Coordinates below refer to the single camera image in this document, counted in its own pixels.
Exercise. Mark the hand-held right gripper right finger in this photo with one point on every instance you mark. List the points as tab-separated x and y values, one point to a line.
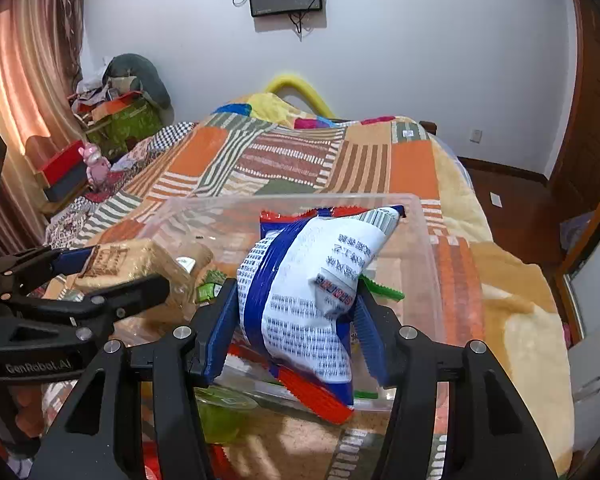
370	340

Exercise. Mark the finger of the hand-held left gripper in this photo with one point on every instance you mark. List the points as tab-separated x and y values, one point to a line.
75	259
130	292

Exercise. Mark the white cabinet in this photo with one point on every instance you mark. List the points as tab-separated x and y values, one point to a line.
597	375

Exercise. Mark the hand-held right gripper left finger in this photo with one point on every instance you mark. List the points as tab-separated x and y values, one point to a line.
219	330

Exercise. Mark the white paper sheet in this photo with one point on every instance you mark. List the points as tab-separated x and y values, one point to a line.
496	198

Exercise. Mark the yellow padded headboard tube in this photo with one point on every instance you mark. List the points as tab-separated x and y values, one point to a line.
292	82

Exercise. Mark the green patterned bag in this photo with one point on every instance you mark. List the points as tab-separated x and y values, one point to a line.
127	120

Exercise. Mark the tan snack packet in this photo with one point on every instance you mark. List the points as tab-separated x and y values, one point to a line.
145	265

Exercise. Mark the white wall socket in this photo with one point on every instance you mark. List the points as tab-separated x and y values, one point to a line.
476	135

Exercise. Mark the red and black box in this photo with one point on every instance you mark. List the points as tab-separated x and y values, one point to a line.
62	167

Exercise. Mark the white and blue snack packet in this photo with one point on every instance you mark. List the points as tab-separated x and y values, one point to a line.
310	310

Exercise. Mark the patchwork quilt bed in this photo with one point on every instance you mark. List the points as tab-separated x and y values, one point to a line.
360	160

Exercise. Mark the brown wooden door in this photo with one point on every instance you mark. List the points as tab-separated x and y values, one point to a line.
592	85

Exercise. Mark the clear plastic storage box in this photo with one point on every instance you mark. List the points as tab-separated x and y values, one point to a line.
420	270

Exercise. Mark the green jelly cup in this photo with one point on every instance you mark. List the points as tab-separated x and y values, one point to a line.
225	412

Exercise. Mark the green snack packet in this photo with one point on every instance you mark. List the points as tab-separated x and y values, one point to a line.
209	287
382	288

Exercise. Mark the pink striped curtain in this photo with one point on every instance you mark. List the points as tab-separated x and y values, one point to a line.
17	60

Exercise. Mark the pink toy figure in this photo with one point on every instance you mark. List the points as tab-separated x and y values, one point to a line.
96	165

